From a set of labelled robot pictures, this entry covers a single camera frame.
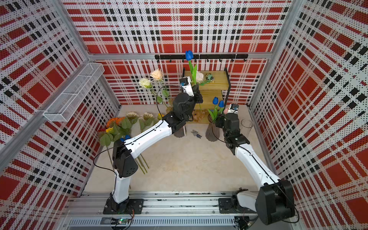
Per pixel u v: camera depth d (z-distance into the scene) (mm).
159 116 1089
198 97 651
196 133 1014
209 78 883
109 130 985
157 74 766
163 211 733
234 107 686
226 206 731
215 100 835
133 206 731
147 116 1078
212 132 1041
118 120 1035
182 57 892
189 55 628
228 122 604
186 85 606
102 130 987
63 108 698
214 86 879
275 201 394
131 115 1078
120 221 692
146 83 795
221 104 837
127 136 987
